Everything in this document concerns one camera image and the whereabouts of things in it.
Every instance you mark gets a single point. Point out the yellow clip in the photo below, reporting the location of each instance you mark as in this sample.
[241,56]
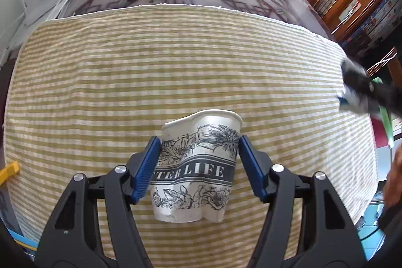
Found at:
[9,172]

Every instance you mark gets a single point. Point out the person's right hand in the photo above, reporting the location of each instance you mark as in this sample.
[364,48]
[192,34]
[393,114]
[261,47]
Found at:
[394,183]

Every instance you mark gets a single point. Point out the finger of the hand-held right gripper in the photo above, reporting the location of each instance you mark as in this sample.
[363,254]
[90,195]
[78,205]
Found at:
[386,95]

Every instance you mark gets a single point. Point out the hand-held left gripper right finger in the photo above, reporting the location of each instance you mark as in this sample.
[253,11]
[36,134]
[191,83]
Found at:
[251,167]

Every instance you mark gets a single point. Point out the red bin with green rim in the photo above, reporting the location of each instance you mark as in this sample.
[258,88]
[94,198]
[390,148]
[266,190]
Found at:
[385,123]

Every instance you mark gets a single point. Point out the carved wooden chair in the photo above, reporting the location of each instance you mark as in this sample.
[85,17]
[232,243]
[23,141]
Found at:
[392,67]

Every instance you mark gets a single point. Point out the yellow striped mat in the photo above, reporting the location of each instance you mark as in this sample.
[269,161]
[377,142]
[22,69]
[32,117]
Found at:
[157,67]

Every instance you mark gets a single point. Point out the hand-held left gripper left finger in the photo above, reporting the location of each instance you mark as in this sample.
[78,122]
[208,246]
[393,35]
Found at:
[147,167]

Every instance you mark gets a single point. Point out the floral paper cup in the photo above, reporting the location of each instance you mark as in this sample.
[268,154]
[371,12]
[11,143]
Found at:
[194,170]

